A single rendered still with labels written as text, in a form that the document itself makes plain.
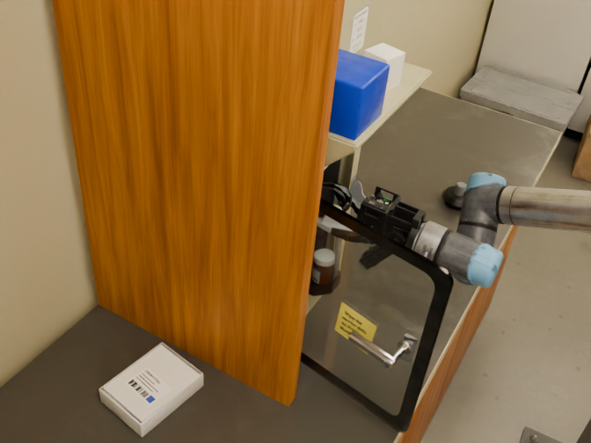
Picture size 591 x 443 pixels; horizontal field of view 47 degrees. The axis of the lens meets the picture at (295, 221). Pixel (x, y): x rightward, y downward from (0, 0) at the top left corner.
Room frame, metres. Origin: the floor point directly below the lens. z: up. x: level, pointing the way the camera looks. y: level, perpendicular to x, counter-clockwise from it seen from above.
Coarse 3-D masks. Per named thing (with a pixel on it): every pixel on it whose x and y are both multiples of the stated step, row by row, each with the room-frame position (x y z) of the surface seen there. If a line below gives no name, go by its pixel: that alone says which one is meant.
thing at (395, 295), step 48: (336, 240) 0.85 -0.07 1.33; (384, 240) 0.80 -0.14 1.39; (336, 288) 0.85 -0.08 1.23; (384, 288) 0.79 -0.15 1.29; (432, 288) 0.74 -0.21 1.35; (336, 336) 0.84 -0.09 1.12; (384, 336) 0.78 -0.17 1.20; (432, 336) 0.73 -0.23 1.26; (336, 384) 0.83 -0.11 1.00; (384, 384) 0.77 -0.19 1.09
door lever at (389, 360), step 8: (352, 336) 0.76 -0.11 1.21; (360, 336) 0.76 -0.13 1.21; (360, 344) 0.75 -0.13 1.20; (368, 344) 0.75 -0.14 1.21; (400, 344) 0.76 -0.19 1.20; (368, 352) 0.74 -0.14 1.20; (376, 352) 0.73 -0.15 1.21; (384, 352) 0.73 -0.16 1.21; (400, 352) 0.74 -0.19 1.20; (408, 352) 0.75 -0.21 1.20; (384, 360) 0.72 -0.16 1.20; (392, 360) 0.72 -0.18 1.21
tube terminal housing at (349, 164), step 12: (348, 0) 1.06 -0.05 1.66; (360, 0) 1.10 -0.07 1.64; (372, 0) 1.15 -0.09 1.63; (348, 12) 1.07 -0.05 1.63; (372, 12) 1.16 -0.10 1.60; (348, 24) 1.07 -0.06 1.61; (372, 24) 1.17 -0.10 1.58; (348, 36) 1.08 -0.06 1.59; (372, 36) 1.17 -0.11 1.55; (348, 48) 1.08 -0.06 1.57; (348, 156) 1.21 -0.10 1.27; (348, 168) 1.21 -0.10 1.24; (348, 180) 1.21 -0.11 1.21
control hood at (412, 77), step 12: (408, 72) 1.13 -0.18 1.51; (420, 72) 1.14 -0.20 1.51; (432, 72) 1.15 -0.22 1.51; (408, 84) 1.08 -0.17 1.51; (420, 84) 1.10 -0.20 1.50; (384, 96) 1.03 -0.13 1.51; (396, 96) 1.04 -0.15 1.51; (408, 96) 1.05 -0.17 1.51; (384, 108) 0.99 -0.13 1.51; (396, 108) 1.00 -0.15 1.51; (384, 120) 0.96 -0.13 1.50; (372, 132) 0.92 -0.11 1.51; (336, 144) 0.88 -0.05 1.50; (348, 144) 0.87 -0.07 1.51; (360, 144) 0.88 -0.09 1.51; (336, 156) 0.88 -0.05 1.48
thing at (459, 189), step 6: (450, 186) 1.56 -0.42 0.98; (456, 186) 1.53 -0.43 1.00; (462, 186) 1.52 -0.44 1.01; (444, 192) 1.54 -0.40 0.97; (450, 192) 1.53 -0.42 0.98; (456, 192) 1.52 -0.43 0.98; (462, 192) 1.52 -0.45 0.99; (444, 198) 1.52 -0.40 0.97; (450, 198) 1.51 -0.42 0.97; (456, 198) 1.51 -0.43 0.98; (462, 198) 1.51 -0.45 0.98; (450, 204) 1.50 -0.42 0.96; (456, 204) 1.49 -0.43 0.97; (462, 204) 1.49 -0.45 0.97
